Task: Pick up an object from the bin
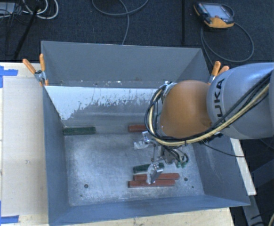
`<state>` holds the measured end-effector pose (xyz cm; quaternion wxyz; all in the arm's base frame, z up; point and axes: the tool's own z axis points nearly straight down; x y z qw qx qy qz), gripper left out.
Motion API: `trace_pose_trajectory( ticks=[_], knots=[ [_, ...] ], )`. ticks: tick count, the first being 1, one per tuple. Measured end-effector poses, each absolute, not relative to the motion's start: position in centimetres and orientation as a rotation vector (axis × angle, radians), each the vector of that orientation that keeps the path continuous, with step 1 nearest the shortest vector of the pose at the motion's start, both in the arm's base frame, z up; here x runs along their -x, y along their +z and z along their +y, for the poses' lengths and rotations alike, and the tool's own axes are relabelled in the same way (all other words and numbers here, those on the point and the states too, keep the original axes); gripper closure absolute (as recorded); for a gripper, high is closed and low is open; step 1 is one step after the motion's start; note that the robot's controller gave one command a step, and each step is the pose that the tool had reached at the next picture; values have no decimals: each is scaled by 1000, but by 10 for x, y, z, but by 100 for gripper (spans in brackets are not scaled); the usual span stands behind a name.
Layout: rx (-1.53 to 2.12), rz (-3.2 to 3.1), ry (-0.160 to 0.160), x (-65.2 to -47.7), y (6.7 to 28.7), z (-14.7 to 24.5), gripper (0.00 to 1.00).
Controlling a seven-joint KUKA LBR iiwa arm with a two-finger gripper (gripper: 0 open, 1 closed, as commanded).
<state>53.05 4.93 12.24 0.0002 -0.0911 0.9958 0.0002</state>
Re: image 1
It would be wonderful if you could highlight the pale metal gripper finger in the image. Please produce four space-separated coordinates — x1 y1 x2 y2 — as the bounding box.
148 162 164 185
134 131 150 151

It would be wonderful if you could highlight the short dark green flat block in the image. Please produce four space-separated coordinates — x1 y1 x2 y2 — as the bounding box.
133 162 165 174

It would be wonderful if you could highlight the red-brown flat block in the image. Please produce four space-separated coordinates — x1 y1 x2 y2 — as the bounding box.
133 173 181 181
128 124 147 133
128 179 176 188

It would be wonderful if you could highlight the grey metal bin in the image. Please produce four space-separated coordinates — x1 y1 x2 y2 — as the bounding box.
40 40 251 226

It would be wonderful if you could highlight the long dark green flat block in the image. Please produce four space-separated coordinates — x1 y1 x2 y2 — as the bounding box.
63 126 97 136

